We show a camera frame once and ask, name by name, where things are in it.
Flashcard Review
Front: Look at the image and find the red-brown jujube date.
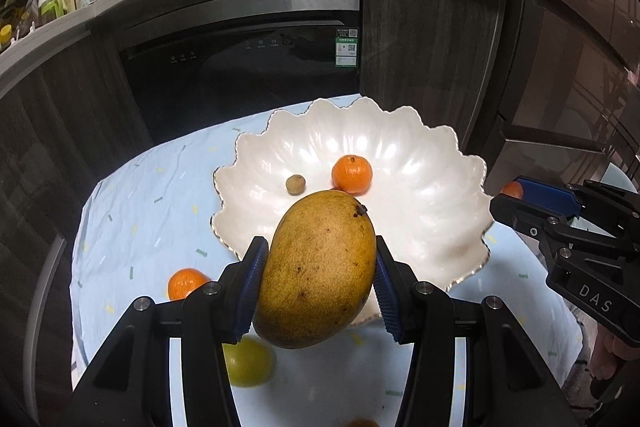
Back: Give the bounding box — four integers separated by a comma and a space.
500, 181, 524, 199

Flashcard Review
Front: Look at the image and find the orange tangerine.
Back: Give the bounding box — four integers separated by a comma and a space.
331, 155, 373, 195
167, 268, 209, 301

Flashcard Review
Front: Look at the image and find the yellow-brown mango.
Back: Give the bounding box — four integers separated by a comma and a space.
253, 190, 376, 349

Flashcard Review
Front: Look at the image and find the brown longan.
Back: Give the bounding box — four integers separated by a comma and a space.
285, 174, 306, 196

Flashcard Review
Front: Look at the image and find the person's hand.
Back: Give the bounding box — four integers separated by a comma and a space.
588, 324, 640, 381

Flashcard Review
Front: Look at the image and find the white scalloped ceramic bowl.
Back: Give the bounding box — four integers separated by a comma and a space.
212, 98, 491, 327

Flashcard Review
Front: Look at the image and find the green apple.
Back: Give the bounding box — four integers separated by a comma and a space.
222, 336, 276, 388

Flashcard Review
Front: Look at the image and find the small orange kumquat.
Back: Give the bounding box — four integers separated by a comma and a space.
346, 417, 378, 427

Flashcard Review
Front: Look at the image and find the light blue patterned tablecloth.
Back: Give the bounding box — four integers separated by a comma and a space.
70, 113, 582, 426

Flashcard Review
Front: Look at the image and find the dark wood cabinet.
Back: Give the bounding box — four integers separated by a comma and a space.
359, 0, 502, 147

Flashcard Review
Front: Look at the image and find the green energy label sticker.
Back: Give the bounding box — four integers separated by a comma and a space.
335, 28, 359, 68

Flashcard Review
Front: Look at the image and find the black built-in dishwasher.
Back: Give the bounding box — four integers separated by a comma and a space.
119, 0, 361, 144

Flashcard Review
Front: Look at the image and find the green-lidded jar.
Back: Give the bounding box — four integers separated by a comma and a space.
38, 0, 67, 26

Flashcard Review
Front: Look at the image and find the black wire condiment rack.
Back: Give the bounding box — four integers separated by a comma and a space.
1, 0, 38, 52

